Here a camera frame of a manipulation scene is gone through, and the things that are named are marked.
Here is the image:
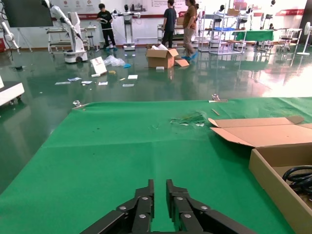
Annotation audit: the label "white metal workbench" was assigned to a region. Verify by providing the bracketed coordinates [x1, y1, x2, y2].
[45, 26, 98, 54]

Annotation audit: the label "white wall board red icons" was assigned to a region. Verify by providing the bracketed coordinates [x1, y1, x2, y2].
[54, 0, 98, 20]

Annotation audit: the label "black stool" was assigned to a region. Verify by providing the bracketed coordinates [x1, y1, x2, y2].
[86, 35, 96, 52]

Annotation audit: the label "white wall board with photos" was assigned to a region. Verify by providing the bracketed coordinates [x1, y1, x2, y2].
[133, 0, 207, 19]

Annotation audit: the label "torn-flap open cardboard box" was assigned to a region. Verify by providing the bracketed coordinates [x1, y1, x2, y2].
[208, 115, 312, 234]

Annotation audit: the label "clear torn plastic film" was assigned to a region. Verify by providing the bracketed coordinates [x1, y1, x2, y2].
[169, 111, 207, 128]

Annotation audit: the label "silver binder clip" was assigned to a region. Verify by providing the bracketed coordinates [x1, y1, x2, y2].
[208, 94, 229, 103]
[71, 99, 90, 110]

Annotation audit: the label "person in navy shirt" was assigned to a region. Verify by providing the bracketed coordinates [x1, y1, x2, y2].
[161, 0, 178, 49]

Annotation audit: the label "black display screen on stand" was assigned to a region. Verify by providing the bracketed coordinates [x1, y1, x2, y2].
[2, 0, 54, 52]

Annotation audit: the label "white metal frame table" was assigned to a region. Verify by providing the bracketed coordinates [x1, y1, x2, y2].
[275, 27, 303, 52]

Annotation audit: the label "green cloth covered table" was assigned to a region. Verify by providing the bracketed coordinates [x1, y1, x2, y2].
[231, 29, 275, 49]

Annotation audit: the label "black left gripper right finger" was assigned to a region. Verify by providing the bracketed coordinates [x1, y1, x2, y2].
[166, 179, 256, 234]

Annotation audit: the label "loose cardboard flap piece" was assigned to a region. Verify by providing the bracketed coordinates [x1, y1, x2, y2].
[174, 58, 191, 67]

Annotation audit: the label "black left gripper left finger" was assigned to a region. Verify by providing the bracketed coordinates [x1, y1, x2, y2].
[80, 179, 155, 234]

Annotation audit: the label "person in black shirt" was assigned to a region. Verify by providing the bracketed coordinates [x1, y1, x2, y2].
[97, 3, 118, 52]

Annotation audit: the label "white wheeled machine base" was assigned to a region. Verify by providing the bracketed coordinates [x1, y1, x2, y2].
[0, 75, 25, 107]

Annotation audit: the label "person in orange shirt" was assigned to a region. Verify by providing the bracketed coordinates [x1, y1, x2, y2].
[181, 0, 199, 61]

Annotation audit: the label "white pedestal fan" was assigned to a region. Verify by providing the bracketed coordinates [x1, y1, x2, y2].
[296, 21, 312, 57]

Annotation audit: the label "black power cable bundle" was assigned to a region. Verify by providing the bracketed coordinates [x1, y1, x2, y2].
[282, 165, 312, 196]

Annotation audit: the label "clear plastic wrap pile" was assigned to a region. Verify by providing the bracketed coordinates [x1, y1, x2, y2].
[103, 55, 126, 68]

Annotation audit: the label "green table cloth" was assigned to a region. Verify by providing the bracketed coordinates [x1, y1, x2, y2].
[0, 97, 312, 234]

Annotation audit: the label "white humanoid robot arms outstretched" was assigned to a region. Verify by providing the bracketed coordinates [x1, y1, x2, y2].
[111, 4, 142, 51]

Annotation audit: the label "white metal shelving rack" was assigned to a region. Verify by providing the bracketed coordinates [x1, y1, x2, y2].
[198, 3, 247, 56]

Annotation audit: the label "large open cardboard carton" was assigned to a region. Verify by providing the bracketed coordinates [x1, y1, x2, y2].
[145, 43, 180, 70]

